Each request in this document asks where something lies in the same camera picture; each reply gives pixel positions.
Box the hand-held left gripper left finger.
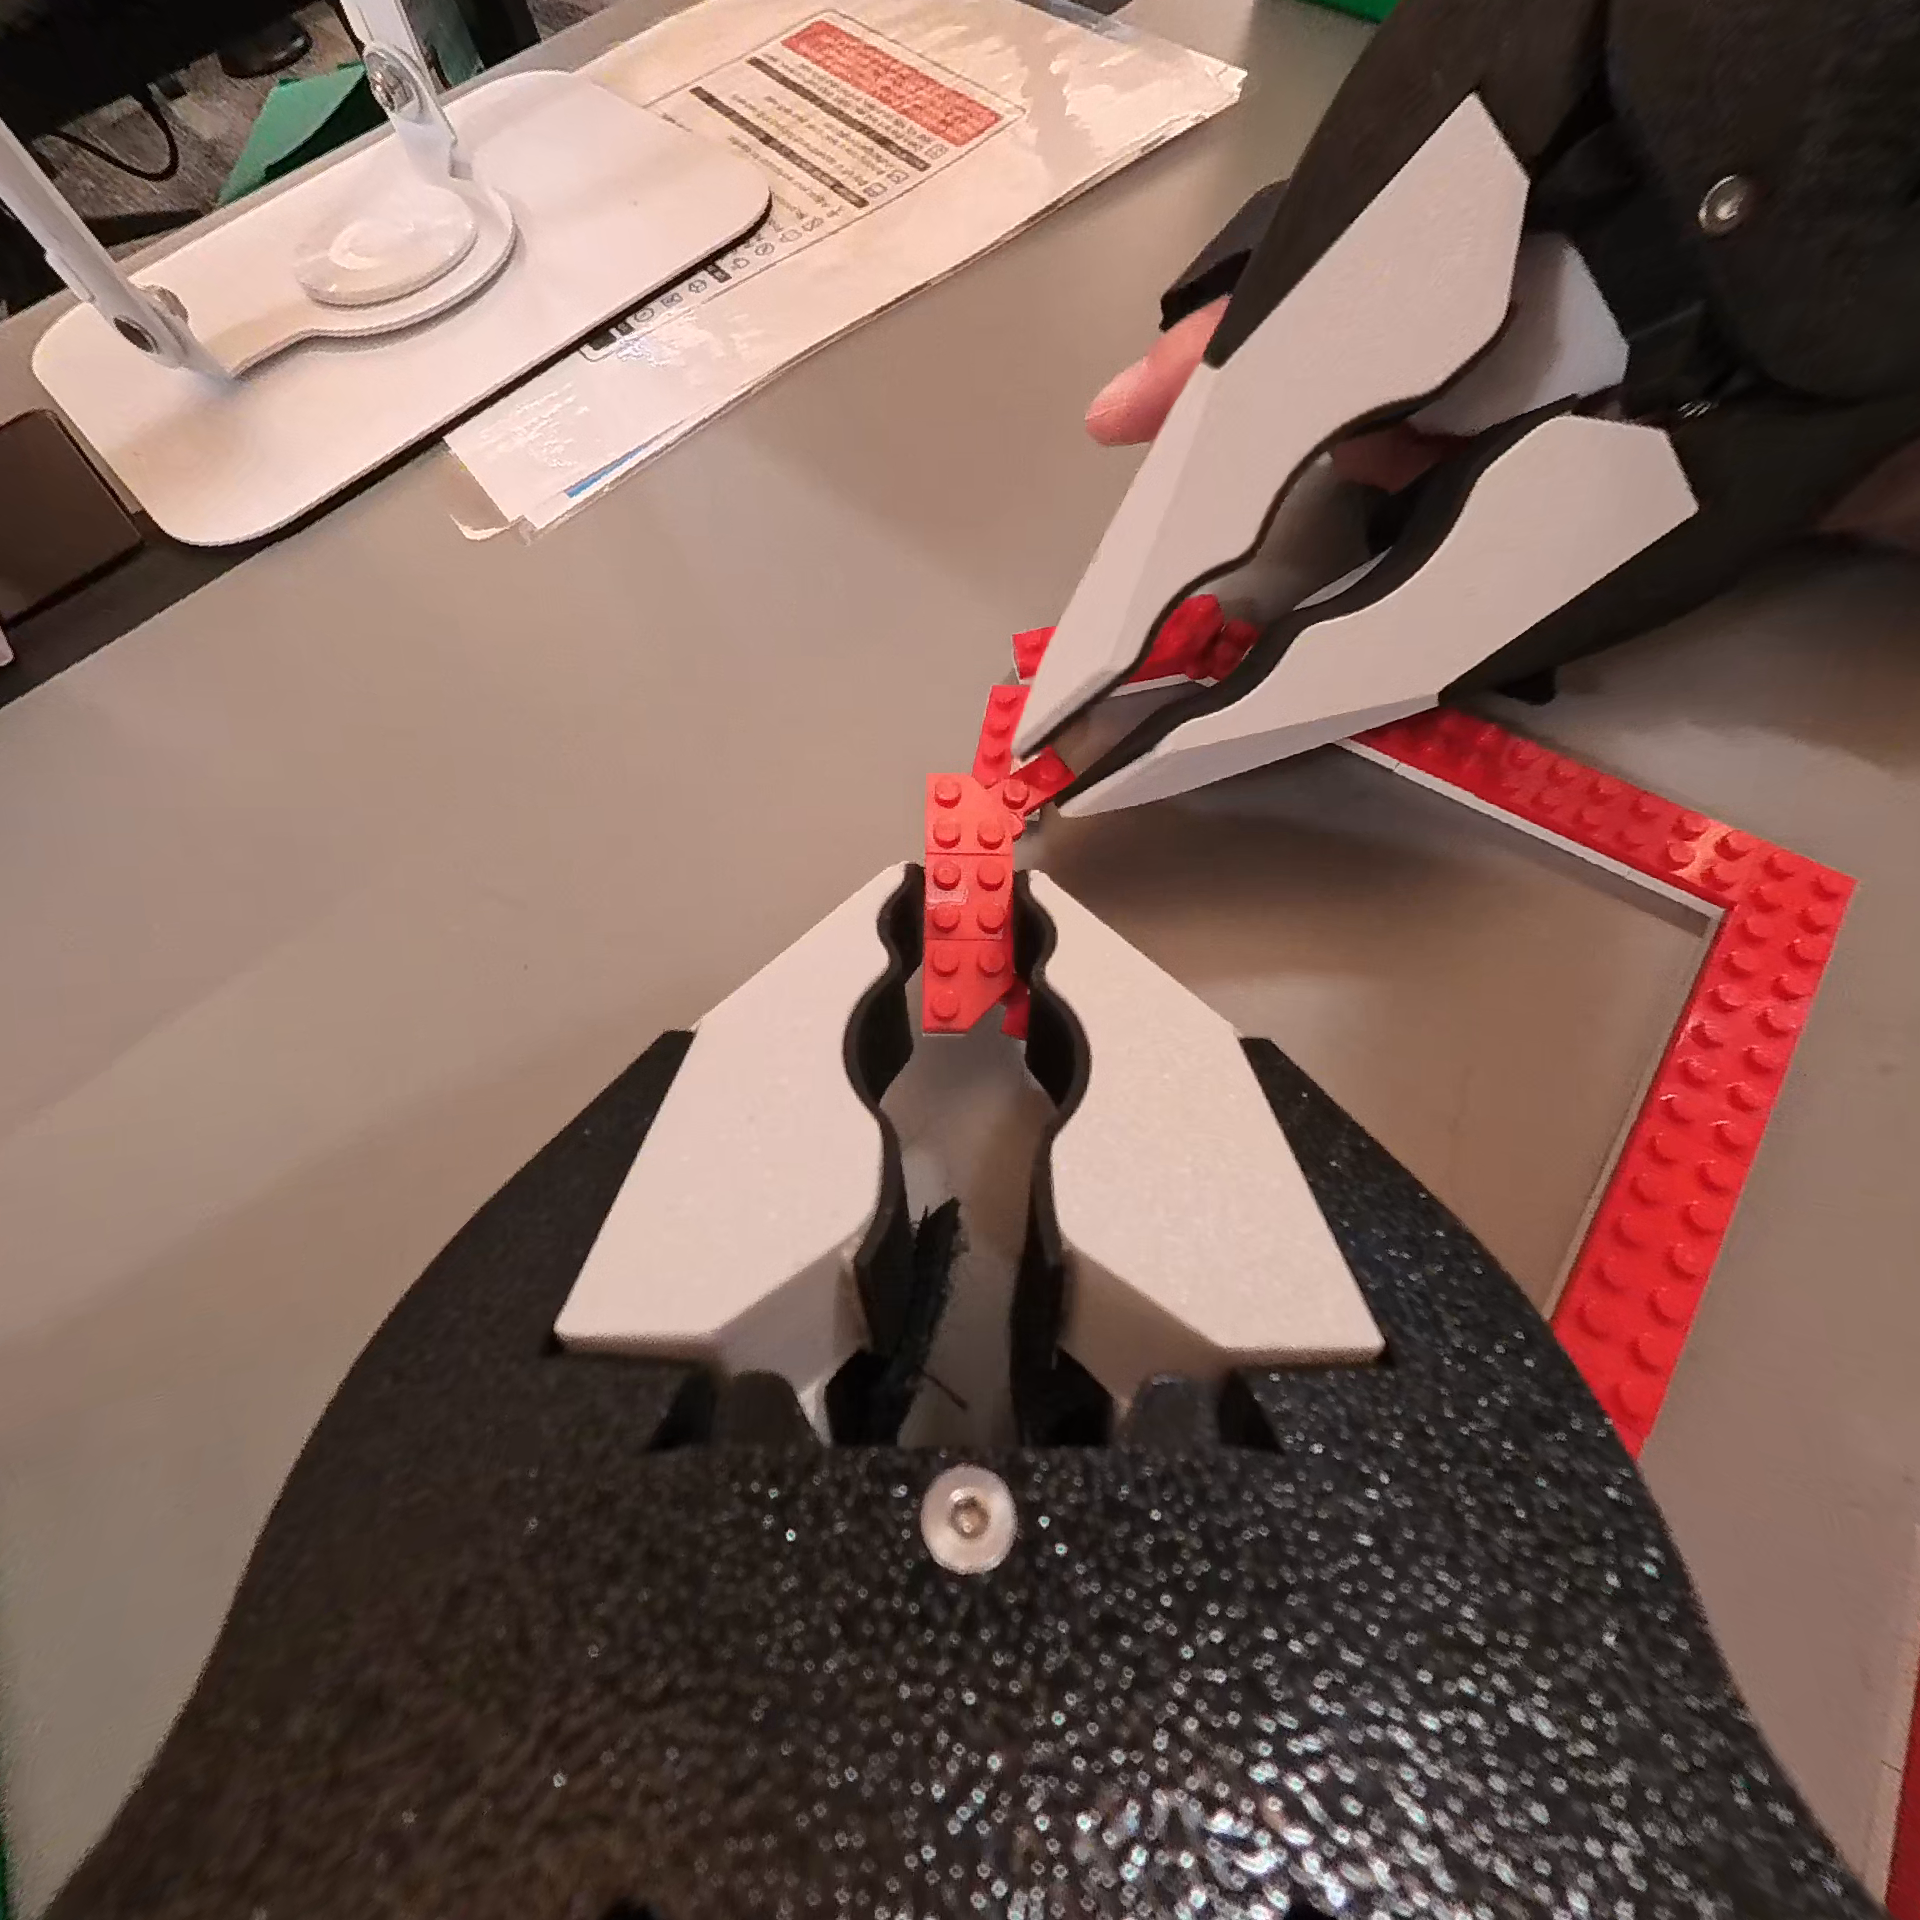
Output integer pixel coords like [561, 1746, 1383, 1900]
[552, 862, 969, 1442]

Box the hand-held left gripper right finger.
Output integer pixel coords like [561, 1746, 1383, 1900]
[1017, 867, 1388, 1427]

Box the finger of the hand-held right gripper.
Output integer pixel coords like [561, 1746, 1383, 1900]
[1017, 90, 1632, 768]
[1053, 410, 1701, 823]

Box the small red lego segment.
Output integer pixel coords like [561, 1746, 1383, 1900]
[919, 768, 1048, 1039]

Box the red lego heart frame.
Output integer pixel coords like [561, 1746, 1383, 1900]
[971, 589, 1858, 1460]

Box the person's right hand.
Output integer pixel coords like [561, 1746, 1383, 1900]
[1084, 299, 1232, 448]

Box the leaflet in clear sleeve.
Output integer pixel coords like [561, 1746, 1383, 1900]
[449, 0, 1248, 544]

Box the wooden book stand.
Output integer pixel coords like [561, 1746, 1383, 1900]
[0, 0, 775, 548]

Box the brown square plate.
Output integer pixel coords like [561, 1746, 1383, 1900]
[0, 406, 146, 623]

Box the green sheet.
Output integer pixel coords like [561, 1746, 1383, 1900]
[217, 66, 385, 207]

